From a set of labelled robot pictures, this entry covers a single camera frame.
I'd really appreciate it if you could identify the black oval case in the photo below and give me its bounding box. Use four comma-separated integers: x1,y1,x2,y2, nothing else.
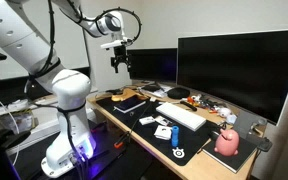
166,87,191,100

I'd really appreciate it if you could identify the black marker pen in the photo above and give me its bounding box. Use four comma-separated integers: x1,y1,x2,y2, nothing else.
179,100,198,112

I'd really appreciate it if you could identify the small white box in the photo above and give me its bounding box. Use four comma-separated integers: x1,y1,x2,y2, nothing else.
138,115,156,126

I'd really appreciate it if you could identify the white card pack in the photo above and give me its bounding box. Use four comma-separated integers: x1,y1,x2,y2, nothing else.
153,124,173,141

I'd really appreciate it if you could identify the large wide black monitor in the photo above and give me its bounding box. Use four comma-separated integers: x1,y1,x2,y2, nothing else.
176,29,288,126

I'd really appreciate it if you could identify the black notebook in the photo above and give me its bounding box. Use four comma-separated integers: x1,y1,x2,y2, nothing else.
202,134,259,174

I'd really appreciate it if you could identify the white keyboard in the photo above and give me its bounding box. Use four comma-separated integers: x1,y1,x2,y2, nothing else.
155,101,207,132

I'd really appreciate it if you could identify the yellow cloth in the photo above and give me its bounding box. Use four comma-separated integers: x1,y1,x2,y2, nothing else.
110,87,142,103

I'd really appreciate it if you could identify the white black card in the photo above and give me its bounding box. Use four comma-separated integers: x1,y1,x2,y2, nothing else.
154,115,174,127

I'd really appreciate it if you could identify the white small figurine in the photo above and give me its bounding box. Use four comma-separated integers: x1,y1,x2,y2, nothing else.
217,106,233,119

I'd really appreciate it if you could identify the grey tablet stand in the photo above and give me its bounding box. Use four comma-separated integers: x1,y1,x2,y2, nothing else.
232,109,268,139

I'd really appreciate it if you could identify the blue cylinder object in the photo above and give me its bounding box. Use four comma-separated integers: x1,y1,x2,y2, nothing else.
170,125,180,148

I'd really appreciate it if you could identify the black desk mat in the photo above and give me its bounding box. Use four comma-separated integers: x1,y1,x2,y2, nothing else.
95,94,226,167

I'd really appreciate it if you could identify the smaller black monitor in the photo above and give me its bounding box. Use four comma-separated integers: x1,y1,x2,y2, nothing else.
127,48,178,83

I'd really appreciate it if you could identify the pink pig toy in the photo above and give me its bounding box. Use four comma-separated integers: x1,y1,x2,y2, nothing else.
213,128,241,157

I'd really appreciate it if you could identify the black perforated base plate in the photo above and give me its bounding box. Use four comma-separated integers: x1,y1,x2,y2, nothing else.
8,119,128,180

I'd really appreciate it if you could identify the stack of white papers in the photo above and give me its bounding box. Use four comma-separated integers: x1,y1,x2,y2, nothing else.
139,83,175,99

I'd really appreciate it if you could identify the orange black clamp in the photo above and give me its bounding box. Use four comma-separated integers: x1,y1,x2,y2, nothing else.
113,131,132,150

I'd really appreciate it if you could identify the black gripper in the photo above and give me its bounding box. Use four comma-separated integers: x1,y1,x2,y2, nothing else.
110,44,132,74

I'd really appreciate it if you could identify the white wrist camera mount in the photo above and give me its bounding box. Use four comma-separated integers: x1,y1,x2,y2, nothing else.
100,38,134,51

